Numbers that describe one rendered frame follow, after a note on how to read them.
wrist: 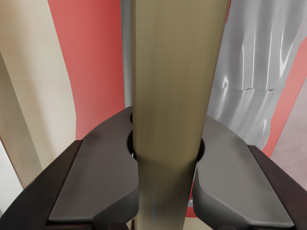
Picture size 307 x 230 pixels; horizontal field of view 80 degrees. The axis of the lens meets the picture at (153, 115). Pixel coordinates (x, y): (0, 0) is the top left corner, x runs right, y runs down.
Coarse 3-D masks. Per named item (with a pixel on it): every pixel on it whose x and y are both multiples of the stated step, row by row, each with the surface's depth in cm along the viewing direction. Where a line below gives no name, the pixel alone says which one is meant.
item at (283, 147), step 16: (80, 96) 18; (96, 96) 18; (112, 96) 18; (288, 96) 18; (304, 96) 18; (80, 112) 19; (96, 112) 19; (112, 112) 19; (288, 112) 19; (304, 112) 19; (80, 128) 20; (272, 128) 20; (288, 128) 20; (304, 128) 20; (272, 144) 21; (288, 144) 21; (304, 144) 21; (272, 160) 22; (288, 160) 22; (304, 160) 22; (304, 176) 23; (192, 208) 26
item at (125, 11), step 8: (120, 0) 11; (128, 0) 11; (128, 8) 11; (128, 16) 11; (128, 24) 11; (128, 32) 11; (128, 40) 12; (128, 48) 12; (128, 56) 12; (128, 64) 12; (128, 72) 13; (128, 80) 13; (128, 88) 13; (128, 96) 14; (128, 104) 14
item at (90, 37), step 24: (48, 0) 14; (72, 0) 14; (96, 0) 14; (72, 24) 15; (96, 24) 15; (120, 24) 15; (72, 48) 16; (96, 48) 16; (120, 48) 16; (72, 72) 17; (96, 72) 17; (120, 72) 17
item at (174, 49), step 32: (160, 0) 5; (192, 0) 5; (224, 0) 5; (160, 32) 5; (192, 32) 5; (160, 64) 6; (192, 64) 6; (160, 96) 6; (192, 96) 6; (160, 128) 7; (192, 128) 7; (160, 160) 8; (192, 160) 8; (160, 192) 9; (160, 224) 10
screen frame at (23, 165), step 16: (0, 64) 16; (0, 80) 16; (0, 96) 16; (16, 96) 18; (0, 112) 16; (16, 112) 18; (0, 128) 16; (16, 128) 18; (0, 144) 16; (16, 144) 18; (32, 144) 21; (0, 160) 17; (16, 160) 18; (32, 160) 21; (0, 176) 18; (16, 176) 18; (32, 176) 21; (0, 192) 20; (16, 192) 20; (0, 208) 21
